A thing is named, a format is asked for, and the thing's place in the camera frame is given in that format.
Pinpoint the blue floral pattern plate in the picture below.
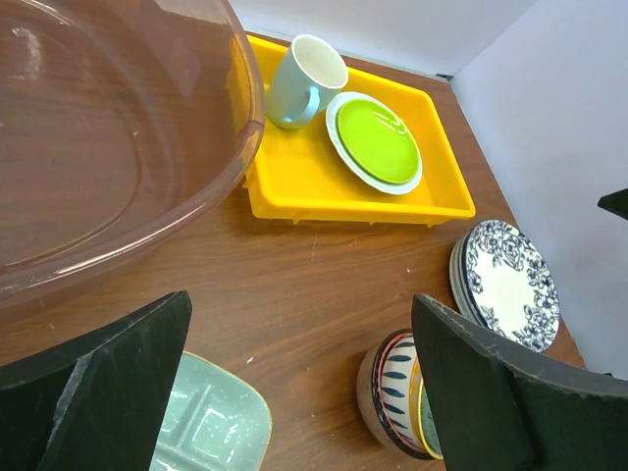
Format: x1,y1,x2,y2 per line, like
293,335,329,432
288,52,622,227
461,219,560,352

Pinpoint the white scalloped plate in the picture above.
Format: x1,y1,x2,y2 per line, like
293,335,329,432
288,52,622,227
325,91,423,195

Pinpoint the transparent pink plastic bin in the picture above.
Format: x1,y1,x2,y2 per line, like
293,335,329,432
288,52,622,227
1,1,265,316

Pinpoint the yellow plastic tray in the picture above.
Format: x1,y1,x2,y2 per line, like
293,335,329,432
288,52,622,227
243,34,477,228

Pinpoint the mint green divided dish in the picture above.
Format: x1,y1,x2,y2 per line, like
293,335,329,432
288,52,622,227
150,351,273,471

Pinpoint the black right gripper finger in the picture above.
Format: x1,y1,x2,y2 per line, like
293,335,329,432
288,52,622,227
598,188,628,220

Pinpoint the teal rim lettered plate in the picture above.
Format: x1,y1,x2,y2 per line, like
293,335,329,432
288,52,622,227
448,238,485,327

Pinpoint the yellow rimmed bowl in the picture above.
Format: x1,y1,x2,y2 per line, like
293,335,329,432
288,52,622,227
409,359,444,460

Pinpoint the lime green small plate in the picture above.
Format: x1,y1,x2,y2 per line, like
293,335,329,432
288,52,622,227
336,98,421,185

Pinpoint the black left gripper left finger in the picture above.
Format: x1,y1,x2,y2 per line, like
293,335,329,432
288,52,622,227
1,291,192,470

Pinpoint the light blue ceramic mug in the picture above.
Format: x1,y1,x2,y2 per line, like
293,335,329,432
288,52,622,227
267,34,349,130

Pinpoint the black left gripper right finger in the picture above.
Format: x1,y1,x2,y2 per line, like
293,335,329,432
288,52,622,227
411,294,627,470

